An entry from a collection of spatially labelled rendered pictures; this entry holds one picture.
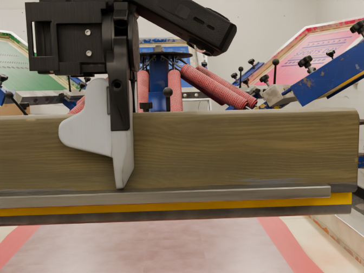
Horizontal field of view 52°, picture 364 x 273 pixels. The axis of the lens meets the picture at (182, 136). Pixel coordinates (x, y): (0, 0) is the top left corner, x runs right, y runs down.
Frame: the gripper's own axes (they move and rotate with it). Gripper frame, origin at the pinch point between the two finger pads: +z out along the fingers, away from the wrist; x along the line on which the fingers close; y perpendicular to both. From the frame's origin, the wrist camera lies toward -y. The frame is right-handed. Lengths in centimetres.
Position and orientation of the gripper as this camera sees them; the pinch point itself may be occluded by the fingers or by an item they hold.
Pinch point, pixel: (130, 168)
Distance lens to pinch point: 34.0
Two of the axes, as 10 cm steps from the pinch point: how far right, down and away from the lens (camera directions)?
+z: 0.2, 9.9, 1.3
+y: -10.0, 0.2, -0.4
